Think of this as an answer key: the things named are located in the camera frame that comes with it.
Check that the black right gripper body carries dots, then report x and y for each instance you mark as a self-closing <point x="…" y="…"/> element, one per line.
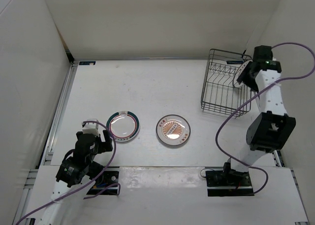
<point x="247" y="80"/>

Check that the blue label sticker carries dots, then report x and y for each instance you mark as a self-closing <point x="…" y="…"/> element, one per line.
<point x="87" y="62"/>

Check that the orange sunburst plate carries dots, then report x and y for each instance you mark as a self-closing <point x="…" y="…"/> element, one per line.
<point x="173" y="131"/>
<point x="237" y="81"/>

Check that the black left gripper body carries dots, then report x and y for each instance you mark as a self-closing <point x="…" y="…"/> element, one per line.
<point x="97" y="149"/>

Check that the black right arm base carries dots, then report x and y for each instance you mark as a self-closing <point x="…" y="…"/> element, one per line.
<point x="227" y="182"/>

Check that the orange sunburst plate front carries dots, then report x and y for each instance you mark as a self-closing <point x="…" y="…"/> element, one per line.
<point x="173" y="131"/>

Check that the green rimmed white plate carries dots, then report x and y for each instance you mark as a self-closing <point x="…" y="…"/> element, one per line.
<point x="124" y="126"/>

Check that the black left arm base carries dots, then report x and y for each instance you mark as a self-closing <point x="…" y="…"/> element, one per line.
<point x="107" y="184"/>

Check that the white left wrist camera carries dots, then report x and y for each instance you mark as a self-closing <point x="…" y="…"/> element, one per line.
<point x="91" y="127"/>

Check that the wire dish rack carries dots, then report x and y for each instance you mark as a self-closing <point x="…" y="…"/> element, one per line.
<point x="219" y="96"/>

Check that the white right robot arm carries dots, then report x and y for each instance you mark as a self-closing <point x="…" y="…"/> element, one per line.
<point x="272" y="127"/>

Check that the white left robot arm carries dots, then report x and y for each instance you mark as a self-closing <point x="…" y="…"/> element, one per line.
<point x="77" y="173"/>

